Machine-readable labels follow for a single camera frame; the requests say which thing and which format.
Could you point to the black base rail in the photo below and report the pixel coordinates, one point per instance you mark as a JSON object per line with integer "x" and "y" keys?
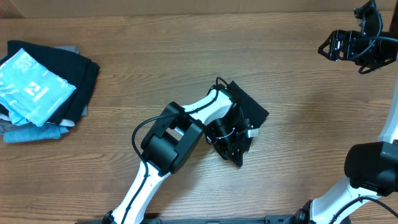
{"x": 211, "y": 221}

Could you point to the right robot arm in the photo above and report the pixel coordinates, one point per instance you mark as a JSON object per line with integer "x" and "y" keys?
{"x": 370, "y": 168}

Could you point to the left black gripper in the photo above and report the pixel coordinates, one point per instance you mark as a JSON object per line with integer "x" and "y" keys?
{"x": 238, "y": 143}

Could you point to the folded light blue printed shirt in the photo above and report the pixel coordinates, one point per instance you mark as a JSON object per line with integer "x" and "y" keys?
{"x": 29, "y": 91}

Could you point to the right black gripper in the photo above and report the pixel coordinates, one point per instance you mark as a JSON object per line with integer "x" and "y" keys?
{"x": 334, "y": 41}

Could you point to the folded white grey garment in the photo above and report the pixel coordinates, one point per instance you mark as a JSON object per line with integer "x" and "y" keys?
{"x": 7, "y": 126}

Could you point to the folded black shirt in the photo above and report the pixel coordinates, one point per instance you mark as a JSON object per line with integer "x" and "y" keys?
{"x": 44, "y": 55}

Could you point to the folded blue heather shirt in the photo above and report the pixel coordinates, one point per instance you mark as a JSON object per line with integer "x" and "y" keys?
{"x": 24, "y": 136}

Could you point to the black t-shirt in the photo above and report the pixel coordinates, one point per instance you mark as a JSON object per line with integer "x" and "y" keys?
{"x": 243, "y": 106}

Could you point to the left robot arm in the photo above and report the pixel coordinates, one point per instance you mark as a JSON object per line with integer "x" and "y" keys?
{"x": 165, "y": 148}

